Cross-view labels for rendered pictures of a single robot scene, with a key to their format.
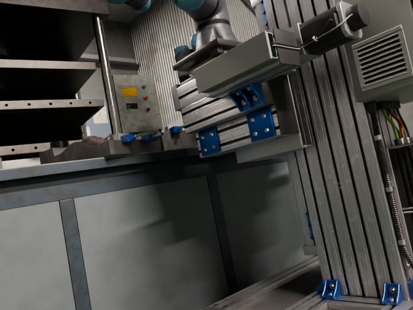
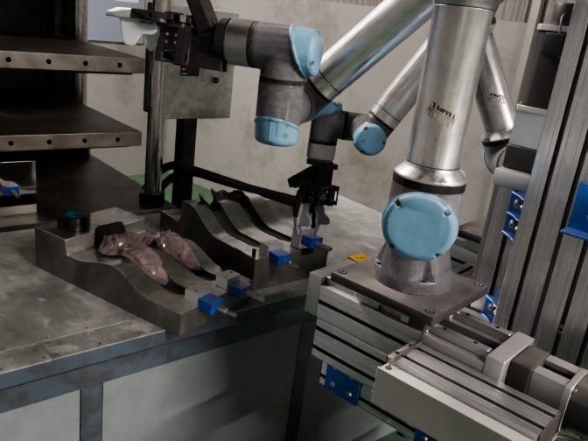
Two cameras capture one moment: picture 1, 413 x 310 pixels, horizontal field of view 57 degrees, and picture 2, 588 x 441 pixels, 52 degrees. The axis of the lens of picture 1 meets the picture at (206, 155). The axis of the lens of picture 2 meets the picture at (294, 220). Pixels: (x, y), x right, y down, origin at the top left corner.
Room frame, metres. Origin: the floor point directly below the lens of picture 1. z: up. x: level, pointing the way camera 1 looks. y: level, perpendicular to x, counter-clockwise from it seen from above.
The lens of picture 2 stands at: (0.18, 0.28, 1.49)
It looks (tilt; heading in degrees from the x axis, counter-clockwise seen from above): 19 degrees down; 352
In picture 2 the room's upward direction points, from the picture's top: 7 degrees clockwise
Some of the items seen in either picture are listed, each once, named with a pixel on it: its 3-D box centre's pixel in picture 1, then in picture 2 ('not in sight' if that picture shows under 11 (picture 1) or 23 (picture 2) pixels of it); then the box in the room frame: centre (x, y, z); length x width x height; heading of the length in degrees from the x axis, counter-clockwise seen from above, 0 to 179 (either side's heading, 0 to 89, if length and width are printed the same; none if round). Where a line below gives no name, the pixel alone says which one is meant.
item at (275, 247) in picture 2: (177, 129); (282, 258); (1.62, 0.10, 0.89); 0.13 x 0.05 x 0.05; 35
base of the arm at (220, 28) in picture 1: (215, 41); (416, 255); (1.22, -0.10, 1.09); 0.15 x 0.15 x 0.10
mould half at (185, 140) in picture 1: (161, 146); (240, 228); (1.88, 0.21, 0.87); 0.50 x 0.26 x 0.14; 35
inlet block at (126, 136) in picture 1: (129, 138); (213, 305); (1.40, 0.27, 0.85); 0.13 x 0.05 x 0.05; 52
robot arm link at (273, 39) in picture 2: not in sight; (285, 51); (1.19, 0.19, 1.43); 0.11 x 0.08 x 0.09; 69
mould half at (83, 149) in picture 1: (98, 152); (143, 262); (1.61, 0.46, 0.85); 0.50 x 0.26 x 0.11; 52
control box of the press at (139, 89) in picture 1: (147, 181); (181, 196); (2.58, 0.43, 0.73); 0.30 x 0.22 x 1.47; 125
